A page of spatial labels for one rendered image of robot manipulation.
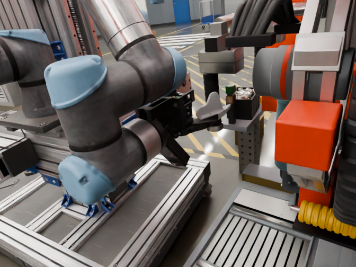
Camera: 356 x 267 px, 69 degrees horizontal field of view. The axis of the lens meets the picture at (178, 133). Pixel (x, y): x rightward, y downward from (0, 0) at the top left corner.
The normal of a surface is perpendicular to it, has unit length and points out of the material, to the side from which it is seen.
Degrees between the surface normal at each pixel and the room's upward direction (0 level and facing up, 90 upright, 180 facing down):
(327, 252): 0
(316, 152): 90
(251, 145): 90
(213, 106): 90
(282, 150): 90
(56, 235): 0
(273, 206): 0
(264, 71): 71
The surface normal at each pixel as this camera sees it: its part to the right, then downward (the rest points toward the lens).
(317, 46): -0.50, -0.31
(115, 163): 0.69, 0.23
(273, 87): -0.49, 0.70
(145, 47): 0.36, -0.14
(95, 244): -0.14, -0.88
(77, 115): 0.04, 0.44
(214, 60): -0.56, 0.44
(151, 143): 0.77, -0.01
